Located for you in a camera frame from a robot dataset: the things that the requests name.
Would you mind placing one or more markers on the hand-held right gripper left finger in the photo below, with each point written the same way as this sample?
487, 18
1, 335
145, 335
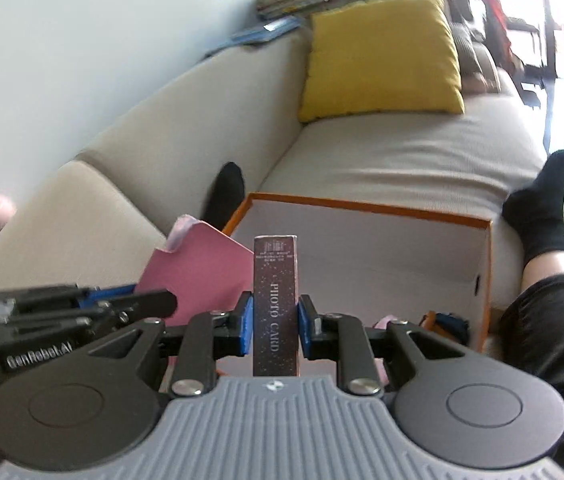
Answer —
243, 324

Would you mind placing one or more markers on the orange cardboard box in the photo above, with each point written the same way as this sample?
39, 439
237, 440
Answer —
377, 255

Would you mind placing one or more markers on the person's left leg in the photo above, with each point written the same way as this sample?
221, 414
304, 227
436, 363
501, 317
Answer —
224, 195

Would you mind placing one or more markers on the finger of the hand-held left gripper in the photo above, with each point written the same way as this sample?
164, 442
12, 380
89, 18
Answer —
106, 295
146, 304

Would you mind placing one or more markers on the dark photo card box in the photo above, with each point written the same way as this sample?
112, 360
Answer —
276, 305

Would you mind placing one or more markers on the dark chair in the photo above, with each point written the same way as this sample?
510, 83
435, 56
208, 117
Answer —
522, 30

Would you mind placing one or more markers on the blue book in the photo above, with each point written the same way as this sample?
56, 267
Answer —
267, 30

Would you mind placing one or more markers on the blue and orange item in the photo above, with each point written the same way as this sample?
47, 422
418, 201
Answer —
444, 325

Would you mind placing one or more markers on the yellow pillow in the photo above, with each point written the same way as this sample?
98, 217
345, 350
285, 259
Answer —
382, 57

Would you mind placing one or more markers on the beige sofa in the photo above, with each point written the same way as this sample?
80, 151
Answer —
392, 160

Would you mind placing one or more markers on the grey cushion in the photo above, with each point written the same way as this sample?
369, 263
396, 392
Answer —
474, 57

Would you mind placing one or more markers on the small pink item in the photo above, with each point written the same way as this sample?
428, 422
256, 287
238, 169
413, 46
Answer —
387, 321

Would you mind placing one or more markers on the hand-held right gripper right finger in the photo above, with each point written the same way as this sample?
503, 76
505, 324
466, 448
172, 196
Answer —
306, 327

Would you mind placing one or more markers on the pink cloth item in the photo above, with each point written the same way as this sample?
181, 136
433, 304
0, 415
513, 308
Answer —
196, 270

